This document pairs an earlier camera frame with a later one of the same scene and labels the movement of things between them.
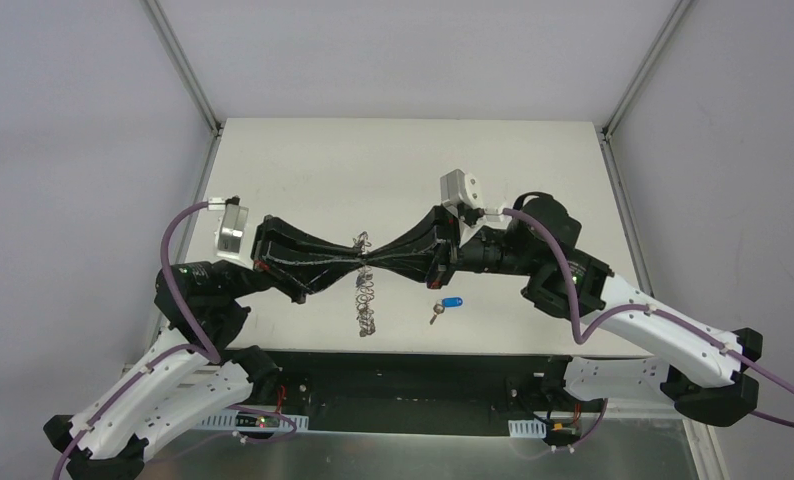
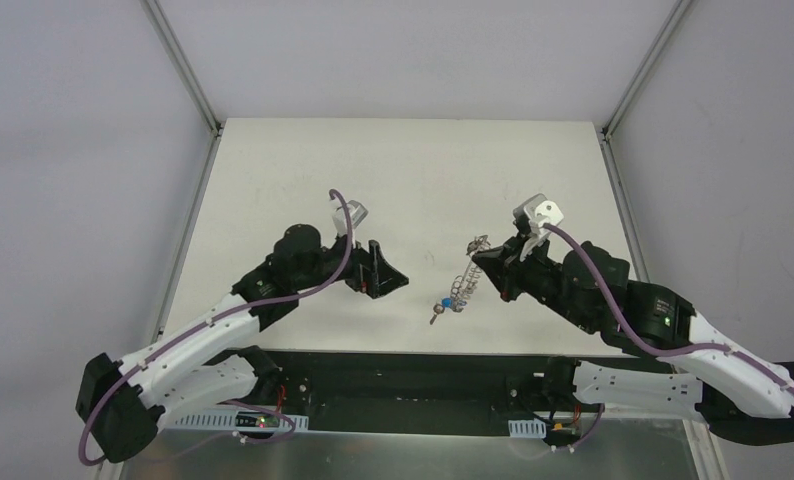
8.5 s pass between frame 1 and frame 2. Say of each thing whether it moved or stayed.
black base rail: stayed
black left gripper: moved
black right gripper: moved
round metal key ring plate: moved
